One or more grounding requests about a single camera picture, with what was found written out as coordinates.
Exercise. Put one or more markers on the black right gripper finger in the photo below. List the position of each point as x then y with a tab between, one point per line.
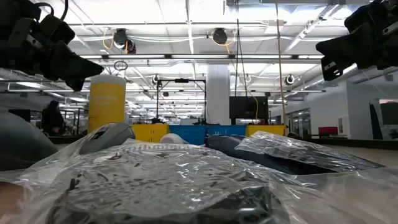
331	71
342	49

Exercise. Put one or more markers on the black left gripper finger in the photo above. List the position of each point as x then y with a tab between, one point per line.
71	63
75	84

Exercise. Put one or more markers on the large grey rounded toiletry tube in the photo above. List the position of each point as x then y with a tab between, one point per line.
21	143

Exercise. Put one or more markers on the crinkled clear plastic bag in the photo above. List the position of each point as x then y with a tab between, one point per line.
280	149

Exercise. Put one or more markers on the white round toiletry bottle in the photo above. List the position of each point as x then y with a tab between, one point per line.
172	139

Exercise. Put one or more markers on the clear bag with black item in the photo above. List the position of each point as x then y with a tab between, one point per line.
155	174

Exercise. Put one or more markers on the dark blue toiletry tube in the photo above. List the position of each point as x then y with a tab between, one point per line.
224	144

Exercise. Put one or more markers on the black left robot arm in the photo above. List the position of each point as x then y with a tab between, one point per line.
15	9

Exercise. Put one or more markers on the person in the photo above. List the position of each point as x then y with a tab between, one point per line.
53	119

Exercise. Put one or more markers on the black desk monitor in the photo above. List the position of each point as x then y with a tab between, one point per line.
21	112

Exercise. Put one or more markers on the dark leaning panel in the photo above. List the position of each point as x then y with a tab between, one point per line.
375	124

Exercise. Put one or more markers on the yellow plastic basket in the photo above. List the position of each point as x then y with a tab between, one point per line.
270	128
150	132

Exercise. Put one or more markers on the black hanging monitor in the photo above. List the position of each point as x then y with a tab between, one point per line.
245	107

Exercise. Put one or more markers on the white building pillar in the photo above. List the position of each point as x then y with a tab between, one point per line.
218	96

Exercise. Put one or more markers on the blue plastic basket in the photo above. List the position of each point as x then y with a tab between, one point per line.
227	129
189	133

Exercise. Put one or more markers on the long ceiling light bar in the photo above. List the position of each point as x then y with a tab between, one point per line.
199	56

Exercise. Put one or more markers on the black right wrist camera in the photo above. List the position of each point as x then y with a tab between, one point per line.
359	18

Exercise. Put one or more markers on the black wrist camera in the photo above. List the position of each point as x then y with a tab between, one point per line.
57	29
359	18

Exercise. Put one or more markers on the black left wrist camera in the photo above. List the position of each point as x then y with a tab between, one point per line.
57	29

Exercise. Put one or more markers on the dark wall screen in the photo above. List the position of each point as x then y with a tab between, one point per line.
390	113

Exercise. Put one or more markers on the black table edge rail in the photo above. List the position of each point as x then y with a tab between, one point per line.
357	143

